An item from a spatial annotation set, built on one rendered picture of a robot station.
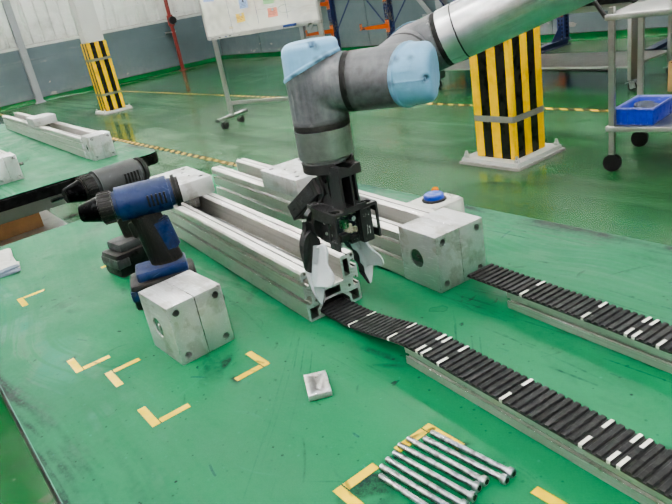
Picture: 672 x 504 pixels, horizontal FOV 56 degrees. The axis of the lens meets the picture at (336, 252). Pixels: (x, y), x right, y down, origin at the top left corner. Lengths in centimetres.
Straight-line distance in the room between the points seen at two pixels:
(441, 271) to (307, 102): 35
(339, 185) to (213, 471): 38
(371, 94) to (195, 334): 43
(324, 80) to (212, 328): 40
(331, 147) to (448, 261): 29
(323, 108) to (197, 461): 45
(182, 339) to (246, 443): 23
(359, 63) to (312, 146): 12
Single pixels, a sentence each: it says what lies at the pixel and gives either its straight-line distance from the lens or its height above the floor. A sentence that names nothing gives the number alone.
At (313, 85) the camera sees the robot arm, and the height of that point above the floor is 114.
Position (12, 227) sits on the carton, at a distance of 421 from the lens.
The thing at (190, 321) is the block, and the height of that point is 84.
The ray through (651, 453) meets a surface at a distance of 66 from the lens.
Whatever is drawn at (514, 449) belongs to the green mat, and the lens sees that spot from 71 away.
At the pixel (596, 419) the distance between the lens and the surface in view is 69.
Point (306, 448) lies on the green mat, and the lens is 75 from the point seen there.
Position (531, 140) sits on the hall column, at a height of 12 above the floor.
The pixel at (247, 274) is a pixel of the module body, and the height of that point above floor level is 80.
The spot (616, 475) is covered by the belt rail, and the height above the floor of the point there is 79.
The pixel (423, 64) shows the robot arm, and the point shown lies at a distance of 77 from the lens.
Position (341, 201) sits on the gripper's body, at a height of 99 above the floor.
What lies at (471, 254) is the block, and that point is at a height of 82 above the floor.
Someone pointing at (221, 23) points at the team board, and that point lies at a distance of 719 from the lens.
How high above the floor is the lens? 125
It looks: 22 degrees down
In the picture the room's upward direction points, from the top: 11 degrees counter-clockwise
